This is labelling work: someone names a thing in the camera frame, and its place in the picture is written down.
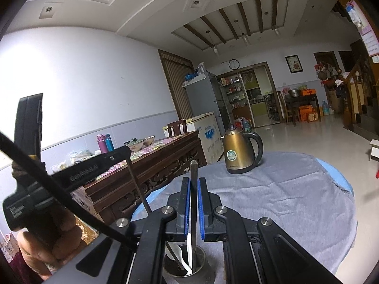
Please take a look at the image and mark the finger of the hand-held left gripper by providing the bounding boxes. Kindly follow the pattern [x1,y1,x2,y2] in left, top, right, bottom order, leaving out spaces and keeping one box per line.
[94,147,132,172]

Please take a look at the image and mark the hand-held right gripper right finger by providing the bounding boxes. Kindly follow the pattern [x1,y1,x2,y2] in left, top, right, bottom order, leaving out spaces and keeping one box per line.
[197,177,341,284]

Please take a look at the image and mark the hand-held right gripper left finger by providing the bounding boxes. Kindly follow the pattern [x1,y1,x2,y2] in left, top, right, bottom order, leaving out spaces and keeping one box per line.
[38,177,190,284]

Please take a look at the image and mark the stainless steel utensil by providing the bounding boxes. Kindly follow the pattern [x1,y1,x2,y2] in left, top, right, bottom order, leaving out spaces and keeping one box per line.
[189,159,199,273]

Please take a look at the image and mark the metal chopstick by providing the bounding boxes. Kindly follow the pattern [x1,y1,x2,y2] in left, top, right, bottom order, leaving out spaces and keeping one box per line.
[166,242,186,273]
[127,157,153,214]

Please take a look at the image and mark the metal utensil holder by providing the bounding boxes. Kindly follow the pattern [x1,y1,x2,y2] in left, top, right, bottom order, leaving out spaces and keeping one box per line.
[162,243,208,278]

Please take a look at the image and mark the person's left hand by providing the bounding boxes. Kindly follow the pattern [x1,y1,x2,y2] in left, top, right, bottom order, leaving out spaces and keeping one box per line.
[16,210,86,281]

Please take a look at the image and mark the purple water bottle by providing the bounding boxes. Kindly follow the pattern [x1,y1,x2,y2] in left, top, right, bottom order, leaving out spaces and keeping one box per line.
[96,134,108,154]

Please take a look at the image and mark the lidded ceramic bowl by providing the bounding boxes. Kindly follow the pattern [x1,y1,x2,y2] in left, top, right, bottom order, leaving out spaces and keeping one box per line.
[124,138,145,152]

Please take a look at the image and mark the checkered tablecloth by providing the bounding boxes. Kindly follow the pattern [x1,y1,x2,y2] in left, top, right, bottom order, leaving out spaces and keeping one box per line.
[89,134,197,181]

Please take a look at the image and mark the carved wooden table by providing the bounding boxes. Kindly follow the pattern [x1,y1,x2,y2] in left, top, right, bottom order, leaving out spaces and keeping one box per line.
[71,130,208,232]

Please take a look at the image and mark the plastic bags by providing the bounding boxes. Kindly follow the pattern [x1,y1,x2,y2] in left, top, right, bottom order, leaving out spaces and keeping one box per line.
[50,149,95,173]

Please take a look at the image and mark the white ceramic spoon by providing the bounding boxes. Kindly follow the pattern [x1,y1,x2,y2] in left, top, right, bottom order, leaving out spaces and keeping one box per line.
[165,242,193,275]

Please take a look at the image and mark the wooden chair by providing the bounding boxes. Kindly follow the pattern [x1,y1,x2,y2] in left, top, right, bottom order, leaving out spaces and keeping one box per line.
[167,119,188,138]

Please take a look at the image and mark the gold electric kettle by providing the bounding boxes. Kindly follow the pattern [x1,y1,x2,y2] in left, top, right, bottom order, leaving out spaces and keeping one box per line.
[221,126,264,175]

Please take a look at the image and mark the white chest freezer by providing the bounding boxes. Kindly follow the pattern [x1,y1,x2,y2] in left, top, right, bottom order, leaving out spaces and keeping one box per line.
[162,111,224,164]

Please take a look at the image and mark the round grey-covered table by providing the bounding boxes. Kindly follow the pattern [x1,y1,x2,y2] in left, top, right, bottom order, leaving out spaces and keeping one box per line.
[130,151,357,284]

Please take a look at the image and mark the grey refrigerator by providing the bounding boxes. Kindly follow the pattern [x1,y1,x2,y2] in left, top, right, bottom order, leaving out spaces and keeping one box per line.
[181,71,234,128]

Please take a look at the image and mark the shelf cabinet with bottles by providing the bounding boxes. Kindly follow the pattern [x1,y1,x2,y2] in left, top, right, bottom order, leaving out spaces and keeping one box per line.
[217,75,249,126]

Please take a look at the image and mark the blue table cover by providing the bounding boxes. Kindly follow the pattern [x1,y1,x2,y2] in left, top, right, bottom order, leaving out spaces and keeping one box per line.
[130,157,356,213]

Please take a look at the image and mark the dark wooden side table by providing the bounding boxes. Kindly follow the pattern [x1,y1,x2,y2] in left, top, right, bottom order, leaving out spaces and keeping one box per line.
[278,90,322,126]

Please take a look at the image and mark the pendant lamp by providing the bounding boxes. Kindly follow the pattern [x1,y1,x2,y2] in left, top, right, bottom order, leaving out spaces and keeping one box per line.
[206,30,219,54]
[235,20,248,47]
[264,12,280,35]

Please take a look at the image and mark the framed picture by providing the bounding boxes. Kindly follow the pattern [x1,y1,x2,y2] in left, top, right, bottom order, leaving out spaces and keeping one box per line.
[285,55,304,74]

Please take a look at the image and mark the white stool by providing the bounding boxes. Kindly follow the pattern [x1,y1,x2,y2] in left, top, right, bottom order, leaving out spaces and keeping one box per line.
[369,139,379,161]

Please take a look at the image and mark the wooden stair railing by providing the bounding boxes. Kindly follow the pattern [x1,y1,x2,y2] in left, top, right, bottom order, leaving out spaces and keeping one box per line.
[340,56,376,131]

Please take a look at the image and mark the black cable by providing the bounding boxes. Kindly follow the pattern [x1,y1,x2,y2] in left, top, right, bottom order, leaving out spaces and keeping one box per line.
[0,131,140,249]

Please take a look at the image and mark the slatted wooden wall panel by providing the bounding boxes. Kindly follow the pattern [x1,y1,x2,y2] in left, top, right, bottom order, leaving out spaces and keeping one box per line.
[158,49,194,122]

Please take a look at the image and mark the pink wall calendar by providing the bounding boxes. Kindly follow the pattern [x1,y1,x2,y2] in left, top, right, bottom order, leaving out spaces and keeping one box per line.
[345,0,379,64]

